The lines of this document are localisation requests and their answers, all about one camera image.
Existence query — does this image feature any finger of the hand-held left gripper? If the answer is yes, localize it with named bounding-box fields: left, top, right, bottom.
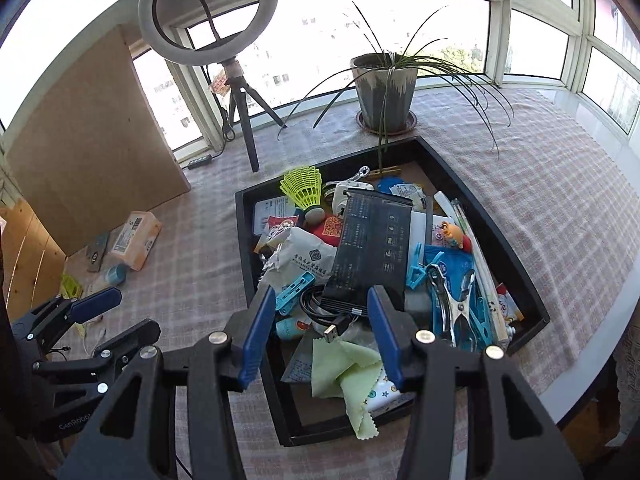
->
left=32, top=319, right=162, bottom=386
left=10, top=287, right=123, bottom=356

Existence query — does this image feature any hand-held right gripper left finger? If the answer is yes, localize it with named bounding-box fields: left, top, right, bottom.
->
left=59, top=285, right=277, bottom=480

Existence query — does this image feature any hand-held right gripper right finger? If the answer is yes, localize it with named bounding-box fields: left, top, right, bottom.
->
left=366, top=285, right=583, bottom=480

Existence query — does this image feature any black tray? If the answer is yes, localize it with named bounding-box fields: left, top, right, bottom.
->
left=235, top=135, right=551, bottom=448

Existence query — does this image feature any black pouch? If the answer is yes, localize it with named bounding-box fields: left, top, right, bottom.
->
left=320, top=189, right=413, bottom=317

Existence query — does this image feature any yellow plastic shuttlecock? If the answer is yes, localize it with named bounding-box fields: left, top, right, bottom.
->
left=279, top=165, right=323, bottom=210

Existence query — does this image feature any yellow packet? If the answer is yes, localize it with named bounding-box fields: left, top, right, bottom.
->
left=59, top=274, right=83, bottom=300

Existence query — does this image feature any dark grey square pad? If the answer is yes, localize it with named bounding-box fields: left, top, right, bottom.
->
left=86, top=231, right=111, bottom=273

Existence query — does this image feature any light green cleaning cloth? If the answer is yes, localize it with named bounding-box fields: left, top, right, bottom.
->
left=311, top=337, right=383, bottom=442

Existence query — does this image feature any orange white tissue pack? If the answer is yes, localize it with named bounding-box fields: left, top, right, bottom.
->
left=109, top=210, right=163, bottom=272

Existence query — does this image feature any metal spring clamp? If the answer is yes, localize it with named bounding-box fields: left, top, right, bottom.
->
left=427, top=262, right=478, bottom=348

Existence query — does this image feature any pine wood slat panel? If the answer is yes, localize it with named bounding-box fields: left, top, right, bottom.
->
left=0, top=200, right=67, bottom=321

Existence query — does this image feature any white printed paper bag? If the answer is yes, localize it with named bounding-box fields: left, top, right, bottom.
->
left=262, top=227, right=336, bottom=296

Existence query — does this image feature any light blue plastic clip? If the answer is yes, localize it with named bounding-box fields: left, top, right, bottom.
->
left=406, top=245, right=446, bottom=288

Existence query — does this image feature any white card pack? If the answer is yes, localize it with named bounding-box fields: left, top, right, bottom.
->
left=252, top=195, right=296, bottom=236

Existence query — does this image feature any red pouch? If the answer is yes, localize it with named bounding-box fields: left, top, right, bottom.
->
left=307, top=215, right=346, bottom=246

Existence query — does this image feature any large wooden board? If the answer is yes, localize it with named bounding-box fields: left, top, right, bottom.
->
left=5, top=24, right=192, bottom=257

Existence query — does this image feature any white round device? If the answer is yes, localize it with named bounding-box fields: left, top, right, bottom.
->
left=330, top=180, right=373, bottom=216

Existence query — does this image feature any black tripod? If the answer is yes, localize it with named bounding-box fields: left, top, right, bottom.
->
left=220, top=57, right=288, bottom=173

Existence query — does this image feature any pink checked tablecloth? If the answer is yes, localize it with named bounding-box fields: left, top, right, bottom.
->
left=45, top=85, right=640, bottom=480

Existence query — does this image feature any dark red plant saucer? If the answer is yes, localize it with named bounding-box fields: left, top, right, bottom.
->
left=355, top=109, right=417, bottom=136

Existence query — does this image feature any potted grass plant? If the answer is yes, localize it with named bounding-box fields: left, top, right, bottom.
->
left=277, top=1, right=516, bottom=181

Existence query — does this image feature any black usb cable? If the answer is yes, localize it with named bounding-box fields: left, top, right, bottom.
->
left=299, top=285, right=358, bottom=343

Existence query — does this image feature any cartoon figure keychain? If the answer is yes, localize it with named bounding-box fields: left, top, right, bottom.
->
left=437, top=222, right=473, bottom=253

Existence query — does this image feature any black ring light cable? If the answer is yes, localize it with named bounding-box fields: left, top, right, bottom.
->
left=202, top=65, right=238, bottom=161

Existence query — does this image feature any white ring light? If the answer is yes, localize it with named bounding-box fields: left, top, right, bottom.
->
left=137, top=0, right=280, bottom=67

